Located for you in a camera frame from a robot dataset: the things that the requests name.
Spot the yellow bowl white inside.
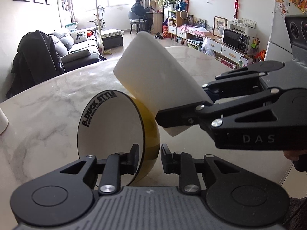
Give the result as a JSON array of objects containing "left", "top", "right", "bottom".
[{"left": 77, "top": 90, "right": 160, "bottom": 186}]

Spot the white low cabinet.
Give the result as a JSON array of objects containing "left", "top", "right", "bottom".
[{"left": 163, "top": 25, "right": 253, "bottom": 69}]

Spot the white refrigerator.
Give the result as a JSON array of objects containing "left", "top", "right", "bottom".
[{"left": 264, "top": 0, "right": 306, "bottom": 62}]

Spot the black microwave oven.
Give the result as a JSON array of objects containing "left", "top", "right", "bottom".
[{"left": 222, "top": 28, "right": 257, "bottom": 55}]

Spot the white printer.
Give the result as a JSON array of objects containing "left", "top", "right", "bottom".
[{"left": 227, "top": 18, "right": 257, "bottom": 37}]

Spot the white thermos bottle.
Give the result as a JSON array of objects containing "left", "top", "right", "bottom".
[{"left": 0, "top": 108, "right": 9, "bottom": 134}]

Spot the potted green plant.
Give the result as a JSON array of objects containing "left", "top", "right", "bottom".
[{"left": 162, "top": 0, "right": 182, "bottom": 10}]

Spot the seated person in black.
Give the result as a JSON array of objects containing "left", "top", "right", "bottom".
[{"left": 131, "top": 0, "right": 153, "bottom": 32}]

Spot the checkered grey ottoman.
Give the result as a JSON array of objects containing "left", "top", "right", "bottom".
[{"left": 102, "top": 29, "right": 124, "bottom": 50}]

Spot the black jacket on chair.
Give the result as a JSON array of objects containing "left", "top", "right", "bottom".
[{"left": 6, "top": 30, "right": 66, "bottom": 99}]

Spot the grey sofa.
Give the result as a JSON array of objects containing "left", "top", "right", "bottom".
[{"left": 49, "top": 28, "right": 106, "bottom": 72}]

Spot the white coat rack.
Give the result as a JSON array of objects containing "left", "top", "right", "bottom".
[{"left": 93, "top": 0, "right": 112, "bottom": 56}]

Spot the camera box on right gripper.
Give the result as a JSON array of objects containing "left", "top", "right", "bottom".
[{"left": 285, "top": 15, "right": 307, "bottom": 50}]

